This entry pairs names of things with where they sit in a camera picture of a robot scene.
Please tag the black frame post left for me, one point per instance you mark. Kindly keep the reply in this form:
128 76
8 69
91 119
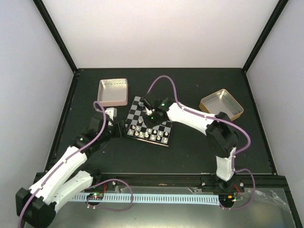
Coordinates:
55 33

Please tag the black and silver chessboard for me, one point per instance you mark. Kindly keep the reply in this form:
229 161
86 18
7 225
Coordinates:
135 114

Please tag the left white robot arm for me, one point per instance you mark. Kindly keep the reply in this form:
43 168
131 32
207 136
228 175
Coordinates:
71 175

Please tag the pale blue cable duct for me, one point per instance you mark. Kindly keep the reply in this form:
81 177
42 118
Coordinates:
151 198

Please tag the black mounting rail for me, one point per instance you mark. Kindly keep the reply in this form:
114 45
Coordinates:
206 182

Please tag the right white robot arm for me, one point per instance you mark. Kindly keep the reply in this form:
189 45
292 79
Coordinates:
221 138

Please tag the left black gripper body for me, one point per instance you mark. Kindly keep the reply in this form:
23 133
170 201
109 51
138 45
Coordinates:
117 133

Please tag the gold rectangular tin lid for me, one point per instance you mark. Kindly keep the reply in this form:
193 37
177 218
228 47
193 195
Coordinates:
221 101

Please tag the small circuit board left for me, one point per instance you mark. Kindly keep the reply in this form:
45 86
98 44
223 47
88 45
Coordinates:
95 196

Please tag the small circuit board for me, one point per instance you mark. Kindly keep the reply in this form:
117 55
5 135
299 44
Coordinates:
95 196
230 198

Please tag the black frame post right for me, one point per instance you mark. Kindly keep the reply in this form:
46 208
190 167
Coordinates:
280 6

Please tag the small circuit board right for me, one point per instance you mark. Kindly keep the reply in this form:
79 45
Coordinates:
230 198

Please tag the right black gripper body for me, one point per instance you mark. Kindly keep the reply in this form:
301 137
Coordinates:
154 121

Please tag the pink square tin box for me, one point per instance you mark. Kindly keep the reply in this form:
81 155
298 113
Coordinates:
113 92

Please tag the black frame post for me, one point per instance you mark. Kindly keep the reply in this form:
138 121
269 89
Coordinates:
280 6
55 33

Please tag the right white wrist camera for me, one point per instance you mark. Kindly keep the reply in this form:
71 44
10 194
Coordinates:
145 104

